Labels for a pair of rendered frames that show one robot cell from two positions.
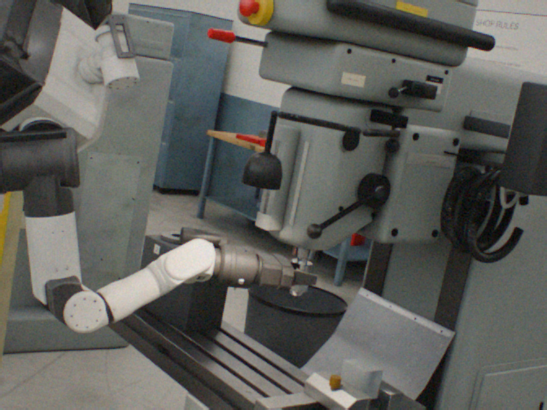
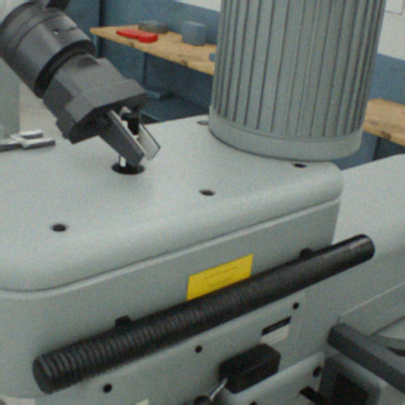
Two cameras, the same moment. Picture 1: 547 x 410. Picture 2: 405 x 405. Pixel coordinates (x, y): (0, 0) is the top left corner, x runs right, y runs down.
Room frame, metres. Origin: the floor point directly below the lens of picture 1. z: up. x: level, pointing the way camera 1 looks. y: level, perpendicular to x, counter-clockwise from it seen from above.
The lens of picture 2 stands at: (1.02, -0.12, 2.16)
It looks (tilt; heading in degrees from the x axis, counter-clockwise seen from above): 24 degrees down; 1
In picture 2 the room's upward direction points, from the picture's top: 4 degrees clockwise
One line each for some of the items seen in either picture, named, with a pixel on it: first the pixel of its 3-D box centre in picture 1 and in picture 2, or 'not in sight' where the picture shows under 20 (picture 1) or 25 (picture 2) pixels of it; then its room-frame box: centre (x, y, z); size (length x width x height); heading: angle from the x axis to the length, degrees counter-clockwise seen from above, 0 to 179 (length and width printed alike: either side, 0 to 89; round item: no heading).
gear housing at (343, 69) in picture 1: (356, 72); (147, 315); (1.72, -0.12, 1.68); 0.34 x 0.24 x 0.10; 130
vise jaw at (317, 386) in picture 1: (336, 394); not in sight; (1.48, -0.19, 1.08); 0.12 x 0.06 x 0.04; 39
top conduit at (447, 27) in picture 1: (416, 24); (231, 298); (1.60, -0.20, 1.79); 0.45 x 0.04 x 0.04; 130
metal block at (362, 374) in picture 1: (360, 378); not in sight; (1.52, -0.23, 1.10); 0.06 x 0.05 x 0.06; 39
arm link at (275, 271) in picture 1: (258, 270); not in sight; (1.67, 0.00, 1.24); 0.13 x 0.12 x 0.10; 16
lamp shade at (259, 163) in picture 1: (264, 168); not in sight; (1.47, 0.03, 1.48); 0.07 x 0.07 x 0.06
